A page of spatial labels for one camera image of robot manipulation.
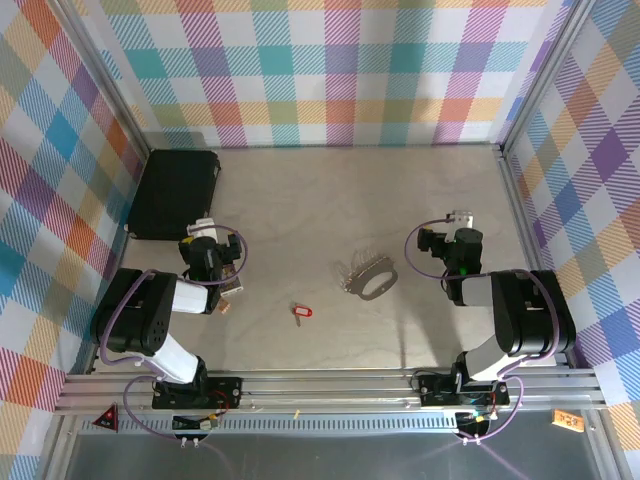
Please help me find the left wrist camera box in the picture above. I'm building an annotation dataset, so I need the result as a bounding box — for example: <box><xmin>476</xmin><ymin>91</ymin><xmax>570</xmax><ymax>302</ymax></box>
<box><xmin>186</xmin><ymin>217</ymin><xmax>218</xmax><ymax>239</ymax></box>

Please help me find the aluminium rail beam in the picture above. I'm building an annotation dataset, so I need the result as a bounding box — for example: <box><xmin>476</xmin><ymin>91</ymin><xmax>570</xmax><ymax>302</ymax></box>
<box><xmin>54</xmin><ymin>368</ymin><xmax>609</xmax><ymax>417</ymax></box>

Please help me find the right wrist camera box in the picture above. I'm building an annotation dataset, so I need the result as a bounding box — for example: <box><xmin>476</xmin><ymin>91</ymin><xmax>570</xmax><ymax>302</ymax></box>
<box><xmin>445</xmin><ymin>210</ymin><xmax>474</xmax><ymax>232</ymax></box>

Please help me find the aluminium frame post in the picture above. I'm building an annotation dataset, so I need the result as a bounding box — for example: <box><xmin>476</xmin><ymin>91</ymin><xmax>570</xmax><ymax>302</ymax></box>
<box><xmin>59</xmin><ymin>0</ymin><xmax>152</xmax><ymax>157</ymax></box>
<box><xmin>498</xmin><ymin>0</ymin><xmax>594</xmax><ymax>159</ymax></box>

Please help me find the red triangle sign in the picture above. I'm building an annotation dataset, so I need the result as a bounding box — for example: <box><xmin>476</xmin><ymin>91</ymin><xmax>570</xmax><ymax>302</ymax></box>
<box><xmin>90</xmin><ymin>404</ymin><xmax>119</xmax><ymax>431</ymax></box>

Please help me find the aluminium side rail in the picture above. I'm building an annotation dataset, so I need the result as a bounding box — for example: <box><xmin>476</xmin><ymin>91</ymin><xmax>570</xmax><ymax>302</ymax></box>
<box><xmin>497</xmin><ymin>144</ymin><xmax>546</xmax><ymax>276</ymax></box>

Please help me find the wired power connector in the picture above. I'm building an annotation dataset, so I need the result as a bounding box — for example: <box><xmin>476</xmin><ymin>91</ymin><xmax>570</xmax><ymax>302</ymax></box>
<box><xmin>172</xmin><ymin>412</ymin><xmax>221</xmax><ymax>432</ymax></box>
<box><xmin>457</xmin><ymin>410</ymin><xmax>496</xmax><ymax>434</ymax></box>

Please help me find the black hard case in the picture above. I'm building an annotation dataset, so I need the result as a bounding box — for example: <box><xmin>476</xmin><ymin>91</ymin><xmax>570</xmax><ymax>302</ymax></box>
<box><xmin>123</xmin><ymin>148</ymin><xmax>222</xmax><ymax>242</ymax></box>

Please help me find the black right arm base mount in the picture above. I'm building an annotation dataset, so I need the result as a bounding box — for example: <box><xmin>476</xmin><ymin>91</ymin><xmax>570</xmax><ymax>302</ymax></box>
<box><xmin>417</xmin><ymin>374</ymin><xmax>511</xmax><ymax>407</ymax></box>

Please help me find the key with red tag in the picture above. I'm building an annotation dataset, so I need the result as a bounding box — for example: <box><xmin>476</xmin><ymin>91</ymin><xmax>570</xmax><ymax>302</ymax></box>
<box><xmin>289</xmin><ymin>301</ymin><xmax>314</xmax><ymax>329</ymax></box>

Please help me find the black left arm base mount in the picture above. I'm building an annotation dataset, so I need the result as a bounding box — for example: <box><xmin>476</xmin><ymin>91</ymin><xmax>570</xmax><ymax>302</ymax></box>
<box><xmin>151</xmin><ymin>375</ymin><xmax>244</xmax><ymax>410</ymax></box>

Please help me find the perforated metal cable tray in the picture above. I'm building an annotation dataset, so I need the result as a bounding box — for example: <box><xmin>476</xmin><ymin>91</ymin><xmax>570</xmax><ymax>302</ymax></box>
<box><xmin>74</xmin><ymin>414</ymin><xmax>461</xmax><ymax>434</ymax></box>

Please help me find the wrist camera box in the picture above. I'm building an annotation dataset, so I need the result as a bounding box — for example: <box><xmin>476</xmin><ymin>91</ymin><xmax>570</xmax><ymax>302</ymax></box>
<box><xmin>186</xmin><ymin>217</ymin><xmax>218</xmax><ymax>239</ymax></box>
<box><xmin>445</xmin><ymin>210</ymin><xmax>474</xmax><ymax>232</ymax></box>

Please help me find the playing card deck box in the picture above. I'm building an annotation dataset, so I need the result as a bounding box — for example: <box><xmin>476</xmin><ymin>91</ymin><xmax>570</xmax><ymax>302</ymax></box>
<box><xmin>219</xmin><ymin>264</ymin><xmax>246</xmax><ymax>296</ymax></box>

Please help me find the orange paper tag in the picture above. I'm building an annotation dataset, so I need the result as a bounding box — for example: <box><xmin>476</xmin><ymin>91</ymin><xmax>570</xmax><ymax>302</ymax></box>
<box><xmin>552</xmin><ymin>409</ymin><xmax>586</xmax><ymax>434</ymax></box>

